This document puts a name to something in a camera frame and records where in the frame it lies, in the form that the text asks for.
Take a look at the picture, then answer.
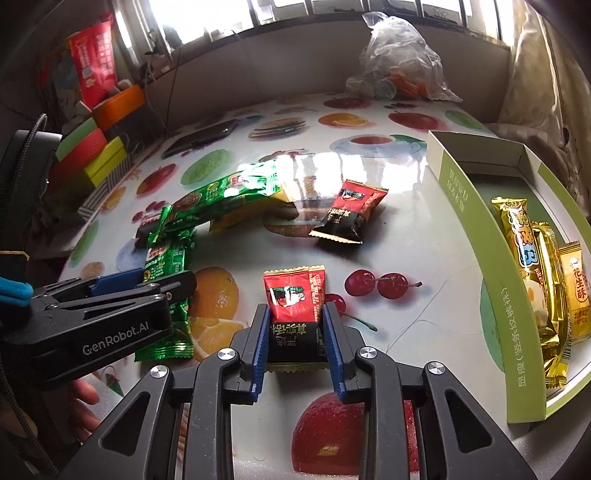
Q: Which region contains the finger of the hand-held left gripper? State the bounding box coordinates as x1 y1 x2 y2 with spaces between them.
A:
58 269 144 298
134 270 198 305

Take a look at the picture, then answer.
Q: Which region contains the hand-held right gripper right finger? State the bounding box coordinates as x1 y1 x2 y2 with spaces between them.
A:
322 302 539 480

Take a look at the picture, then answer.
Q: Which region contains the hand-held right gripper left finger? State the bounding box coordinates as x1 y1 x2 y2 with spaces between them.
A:
60 304 273 480

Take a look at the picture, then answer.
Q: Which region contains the green chocolate wafer packet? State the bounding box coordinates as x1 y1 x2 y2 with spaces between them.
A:
134 228 197 363

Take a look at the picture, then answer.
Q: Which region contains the long green snack packet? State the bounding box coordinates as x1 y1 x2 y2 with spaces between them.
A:
136 161 283 241

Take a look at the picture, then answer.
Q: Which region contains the green cardboard box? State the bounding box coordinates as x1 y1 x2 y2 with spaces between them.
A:
426 130 591 425

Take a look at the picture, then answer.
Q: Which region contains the long gold snack bar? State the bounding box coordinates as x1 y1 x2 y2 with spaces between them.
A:
531 222 571 388
490 196 561 352

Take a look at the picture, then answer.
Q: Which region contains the small yellow snack packet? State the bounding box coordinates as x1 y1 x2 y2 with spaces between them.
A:
558 241 591 342

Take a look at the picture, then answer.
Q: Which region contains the person's left hand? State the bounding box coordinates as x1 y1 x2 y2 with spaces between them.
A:
69 376 105 444

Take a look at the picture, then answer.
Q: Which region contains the black white striped box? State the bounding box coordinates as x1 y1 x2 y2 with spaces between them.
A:
76 164 134 222

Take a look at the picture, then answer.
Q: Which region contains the yellow green storage box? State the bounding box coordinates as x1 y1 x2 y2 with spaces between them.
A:
82 136 127 188

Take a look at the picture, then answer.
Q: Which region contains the yellow brown snack packet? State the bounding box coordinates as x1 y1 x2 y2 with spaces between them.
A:
210 182 300 232

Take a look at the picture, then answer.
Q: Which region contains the food print tablecloth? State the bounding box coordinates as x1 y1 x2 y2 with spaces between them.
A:
60 90 522 480

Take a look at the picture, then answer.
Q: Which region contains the red storage box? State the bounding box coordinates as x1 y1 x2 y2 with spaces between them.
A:
48 129 108 185

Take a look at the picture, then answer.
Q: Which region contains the black phone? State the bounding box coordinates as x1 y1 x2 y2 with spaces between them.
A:
161 119 238 158

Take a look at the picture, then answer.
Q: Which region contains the light green storage box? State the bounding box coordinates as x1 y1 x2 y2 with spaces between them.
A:
55 116 100 162

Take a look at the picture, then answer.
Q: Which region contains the orange storage box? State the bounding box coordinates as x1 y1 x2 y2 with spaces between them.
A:
92 84 146 132

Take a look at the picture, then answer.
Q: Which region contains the red printed bag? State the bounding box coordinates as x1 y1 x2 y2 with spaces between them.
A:
69 13 118 109

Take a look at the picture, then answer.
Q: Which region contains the window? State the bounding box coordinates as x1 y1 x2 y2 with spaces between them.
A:
111 0 532 51

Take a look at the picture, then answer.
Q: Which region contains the clear plastic bag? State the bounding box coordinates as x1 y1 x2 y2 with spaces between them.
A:
345 11 465 103

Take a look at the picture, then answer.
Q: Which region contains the beige patterned curtain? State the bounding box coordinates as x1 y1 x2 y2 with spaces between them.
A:
499 9 591 222

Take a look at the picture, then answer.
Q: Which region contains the blue cloth strap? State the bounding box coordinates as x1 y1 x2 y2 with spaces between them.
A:
0 277 34 308

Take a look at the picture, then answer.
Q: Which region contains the black braided cord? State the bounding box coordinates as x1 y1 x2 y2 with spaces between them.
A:
0 360 61 480

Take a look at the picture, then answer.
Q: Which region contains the black cable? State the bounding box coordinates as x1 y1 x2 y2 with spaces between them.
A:
159 41 185 137

